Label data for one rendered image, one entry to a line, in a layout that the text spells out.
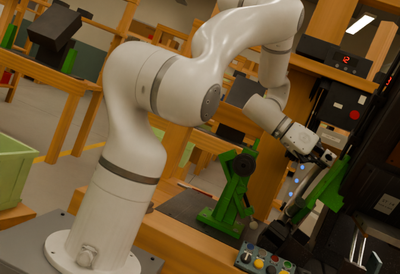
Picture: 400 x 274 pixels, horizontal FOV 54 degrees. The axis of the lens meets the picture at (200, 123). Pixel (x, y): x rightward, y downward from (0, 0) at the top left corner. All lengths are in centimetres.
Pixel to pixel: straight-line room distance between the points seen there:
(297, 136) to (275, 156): 30
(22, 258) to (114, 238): 15
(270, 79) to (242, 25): 39
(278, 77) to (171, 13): 1059
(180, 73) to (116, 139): 16
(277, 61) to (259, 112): 21
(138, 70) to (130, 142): 13
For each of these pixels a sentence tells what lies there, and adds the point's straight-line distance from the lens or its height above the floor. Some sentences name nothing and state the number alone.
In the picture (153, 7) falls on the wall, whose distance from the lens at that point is 1192.
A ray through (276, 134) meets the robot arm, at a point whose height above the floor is 125.
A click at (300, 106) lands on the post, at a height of 137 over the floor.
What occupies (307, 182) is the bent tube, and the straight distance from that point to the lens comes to 142.
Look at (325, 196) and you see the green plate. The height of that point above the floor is 113.
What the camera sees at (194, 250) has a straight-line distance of 108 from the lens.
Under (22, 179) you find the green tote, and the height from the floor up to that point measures 88.
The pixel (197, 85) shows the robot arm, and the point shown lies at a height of 130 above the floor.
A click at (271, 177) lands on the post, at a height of 107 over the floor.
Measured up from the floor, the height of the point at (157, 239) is 88.
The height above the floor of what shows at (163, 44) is 203.
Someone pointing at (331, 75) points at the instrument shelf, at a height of 151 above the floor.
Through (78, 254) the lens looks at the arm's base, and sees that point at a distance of 77.
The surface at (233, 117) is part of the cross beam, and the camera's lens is 171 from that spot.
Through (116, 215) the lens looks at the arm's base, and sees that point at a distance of 73.
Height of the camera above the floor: 129
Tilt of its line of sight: 5 degrees down
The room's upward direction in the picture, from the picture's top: 22 degrees clockwise
